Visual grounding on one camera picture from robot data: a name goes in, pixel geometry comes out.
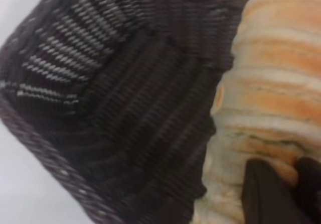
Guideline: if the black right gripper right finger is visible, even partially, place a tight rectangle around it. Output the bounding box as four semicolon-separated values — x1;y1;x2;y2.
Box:
295;156;321;224

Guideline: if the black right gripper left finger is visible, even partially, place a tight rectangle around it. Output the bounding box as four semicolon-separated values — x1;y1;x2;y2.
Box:
241;158;312;224

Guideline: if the ridged orange bread loaf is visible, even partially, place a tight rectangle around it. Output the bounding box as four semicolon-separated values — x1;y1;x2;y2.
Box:
192;0;321;224

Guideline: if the black woven wicker basket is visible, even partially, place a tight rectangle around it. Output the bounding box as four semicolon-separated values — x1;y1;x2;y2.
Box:
0;0;251;224

